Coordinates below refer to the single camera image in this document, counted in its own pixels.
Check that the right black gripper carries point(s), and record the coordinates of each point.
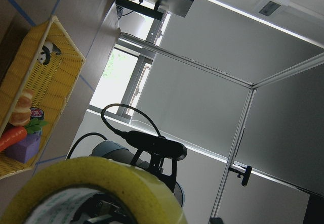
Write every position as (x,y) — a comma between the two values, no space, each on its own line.
(102,208)

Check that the yellow tape roll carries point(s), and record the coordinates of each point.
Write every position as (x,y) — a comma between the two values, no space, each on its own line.
(56,193)

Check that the purple foam block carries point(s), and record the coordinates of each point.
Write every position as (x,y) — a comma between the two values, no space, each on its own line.
(25,149)

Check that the orange toy carrot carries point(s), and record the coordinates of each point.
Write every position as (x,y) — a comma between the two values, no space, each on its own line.
(18,133)

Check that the toy croissant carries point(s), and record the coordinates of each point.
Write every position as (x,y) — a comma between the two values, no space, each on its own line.
(21,112)

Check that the panda figurine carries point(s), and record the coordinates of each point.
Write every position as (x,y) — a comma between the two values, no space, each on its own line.
(44,56)

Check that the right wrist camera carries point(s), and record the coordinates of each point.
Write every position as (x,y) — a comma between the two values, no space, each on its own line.
(159,148)

